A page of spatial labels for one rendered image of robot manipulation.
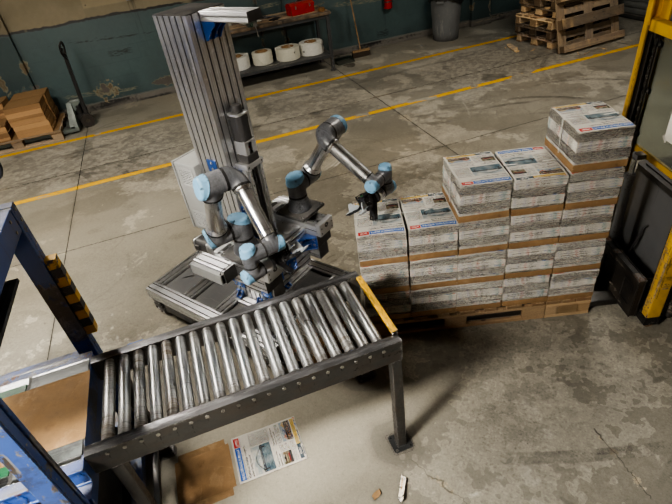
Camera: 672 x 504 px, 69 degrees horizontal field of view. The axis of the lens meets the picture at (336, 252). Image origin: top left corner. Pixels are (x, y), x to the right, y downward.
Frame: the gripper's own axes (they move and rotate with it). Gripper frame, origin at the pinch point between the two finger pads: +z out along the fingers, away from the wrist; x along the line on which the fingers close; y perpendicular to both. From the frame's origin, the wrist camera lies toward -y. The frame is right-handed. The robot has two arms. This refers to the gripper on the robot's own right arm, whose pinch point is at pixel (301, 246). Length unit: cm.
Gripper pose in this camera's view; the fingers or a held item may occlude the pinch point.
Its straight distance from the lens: 247.1
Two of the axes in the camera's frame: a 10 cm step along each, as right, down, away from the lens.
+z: 7.0, -4.9, 5.2
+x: -6.1, -0.3, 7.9
